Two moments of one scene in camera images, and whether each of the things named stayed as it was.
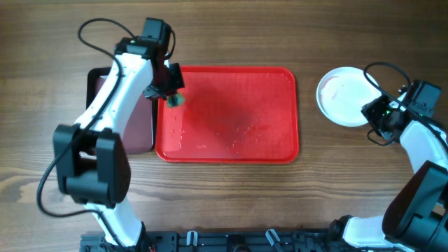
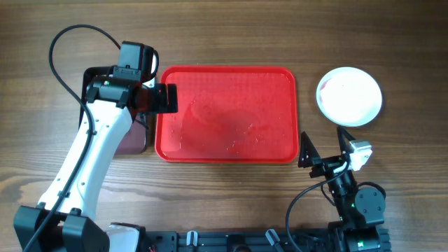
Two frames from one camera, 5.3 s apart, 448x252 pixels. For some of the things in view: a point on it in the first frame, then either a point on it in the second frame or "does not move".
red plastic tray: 231,115 does not move
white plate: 342,94 does not move
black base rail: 232,241 does not move
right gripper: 373,109 → 327,165
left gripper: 155,92 → 162,105
